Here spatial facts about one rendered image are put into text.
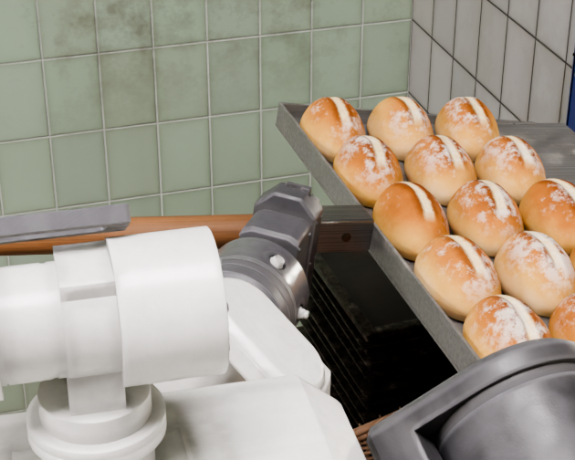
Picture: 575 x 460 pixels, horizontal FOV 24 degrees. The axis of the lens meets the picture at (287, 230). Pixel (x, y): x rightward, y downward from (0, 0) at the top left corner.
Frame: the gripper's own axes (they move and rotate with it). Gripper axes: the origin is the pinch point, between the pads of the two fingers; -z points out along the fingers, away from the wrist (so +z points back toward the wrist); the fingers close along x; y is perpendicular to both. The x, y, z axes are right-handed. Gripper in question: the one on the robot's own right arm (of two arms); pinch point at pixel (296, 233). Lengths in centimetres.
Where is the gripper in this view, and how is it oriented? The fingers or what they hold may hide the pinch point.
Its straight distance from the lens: 118.7
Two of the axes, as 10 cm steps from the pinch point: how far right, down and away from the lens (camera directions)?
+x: -1.3, 8.9, 4.5
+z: -2.9, 4.0, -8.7
